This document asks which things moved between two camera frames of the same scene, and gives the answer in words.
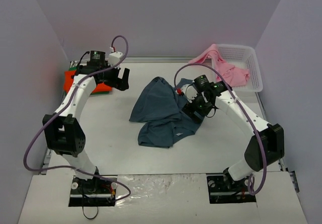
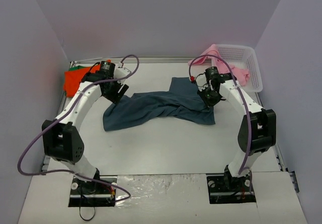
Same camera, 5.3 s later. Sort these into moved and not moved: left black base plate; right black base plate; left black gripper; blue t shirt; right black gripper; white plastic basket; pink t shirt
Moved: left black gripper; blue t shirt; right black gripper
Not moved: pink t shirt; left black base plate; white plastic basket; right black base plate
